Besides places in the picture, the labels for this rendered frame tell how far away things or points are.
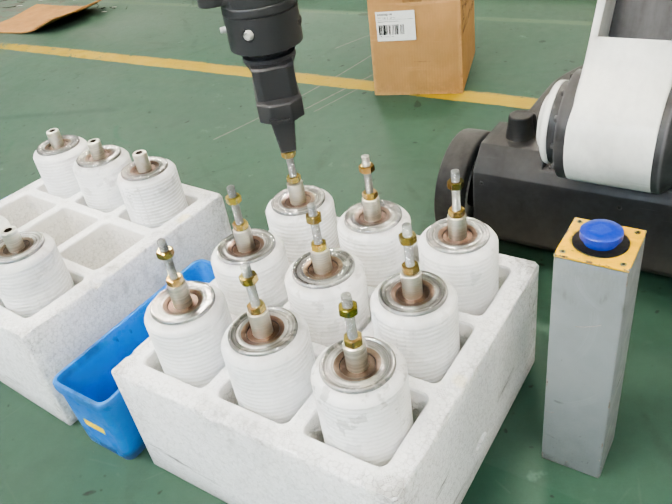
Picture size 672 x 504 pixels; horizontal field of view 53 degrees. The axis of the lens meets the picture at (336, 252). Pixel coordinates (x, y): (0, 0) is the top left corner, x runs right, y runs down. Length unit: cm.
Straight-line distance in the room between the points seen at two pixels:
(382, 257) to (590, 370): 28
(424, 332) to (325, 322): 13
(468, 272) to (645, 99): 29
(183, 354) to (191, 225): 37
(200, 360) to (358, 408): 23
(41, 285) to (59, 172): 33
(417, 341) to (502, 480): 24
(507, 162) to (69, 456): 78
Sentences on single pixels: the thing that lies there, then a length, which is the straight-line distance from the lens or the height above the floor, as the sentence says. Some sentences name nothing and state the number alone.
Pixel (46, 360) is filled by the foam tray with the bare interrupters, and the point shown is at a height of 12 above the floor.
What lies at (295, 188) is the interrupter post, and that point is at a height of 28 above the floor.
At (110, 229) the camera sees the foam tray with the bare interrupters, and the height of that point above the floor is 17.
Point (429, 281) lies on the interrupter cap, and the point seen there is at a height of 25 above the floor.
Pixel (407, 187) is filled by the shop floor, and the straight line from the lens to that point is 142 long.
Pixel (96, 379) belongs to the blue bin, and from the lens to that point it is 103.
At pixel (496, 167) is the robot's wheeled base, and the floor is 18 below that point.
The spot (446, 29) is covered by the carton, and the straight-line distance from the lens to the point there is 178.
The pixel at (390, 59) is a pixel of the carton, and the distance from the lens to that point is 183.
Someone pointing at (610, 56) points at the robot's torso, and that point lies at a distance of 90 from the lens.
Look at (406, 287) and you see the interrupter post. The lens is 72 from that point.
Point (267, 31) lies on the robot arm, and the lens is 79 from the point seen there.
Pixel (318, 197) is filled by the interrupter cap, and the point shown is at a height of 25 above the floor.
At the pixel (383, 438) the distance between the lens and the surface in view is 68.
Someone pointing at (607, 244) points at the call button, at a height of 33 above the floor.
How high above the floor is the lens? 72
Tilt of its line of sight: 35 degrees down
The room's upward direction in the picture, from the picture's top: 10 degrees counter-clockwise
